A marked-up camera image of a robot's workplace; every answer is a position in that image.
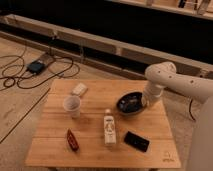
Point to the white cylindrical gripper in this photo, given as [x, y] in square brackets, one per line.
[152, 94]

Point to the dark ceramic bowl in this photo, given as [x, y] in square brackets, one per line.
[131, 103]

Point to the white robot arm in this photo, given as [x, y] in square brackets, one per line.
[162, 75]

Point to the black rectangular case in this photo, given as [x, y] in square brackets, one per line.
[136, 141]

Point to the white plastic bottle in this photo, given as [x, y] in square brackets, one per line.
[109, 128]

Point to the wooden square table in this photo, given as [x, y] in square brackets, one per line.
[50, 148]

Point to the white paper cup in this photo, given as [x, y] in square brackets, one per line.
[72, 104]

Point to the blue power adapter box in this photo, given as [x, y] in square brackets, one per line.
[35, 67]

